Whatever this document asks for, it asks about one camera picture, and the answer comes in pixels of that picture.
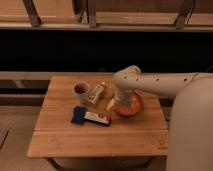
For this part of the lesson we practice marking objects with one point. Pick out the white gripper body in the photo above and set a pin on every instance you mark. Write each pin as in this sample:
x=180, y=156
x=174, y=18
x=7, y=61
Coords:
x=123, y=97

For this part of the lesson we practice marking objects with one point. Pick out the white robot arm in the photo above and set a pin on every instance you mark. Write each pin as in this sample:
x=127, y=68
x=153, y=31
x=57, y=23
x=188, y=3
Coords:
x=190, y=135

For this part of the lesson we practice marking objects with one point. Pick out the orange ceramic bowl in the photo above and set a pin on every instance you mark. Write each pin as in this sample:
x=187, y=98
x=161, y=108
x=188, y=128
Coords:
x=129, y=108

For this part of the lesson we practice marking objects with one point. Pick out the white paper cup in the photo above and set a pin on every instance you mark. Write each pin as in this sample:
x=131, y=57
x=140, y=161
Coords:
x=81, y=90

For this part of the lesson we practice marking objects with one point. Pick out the blue and black snack bar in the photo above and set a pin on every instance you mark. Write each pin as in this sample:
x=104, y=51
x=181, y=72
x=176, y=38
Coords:
x=81, y=114

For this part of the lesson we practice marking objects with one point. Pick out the wooden table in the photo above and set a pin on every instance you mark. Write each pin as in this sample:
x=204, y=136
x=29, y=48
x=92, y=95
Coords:
x=145, y=134

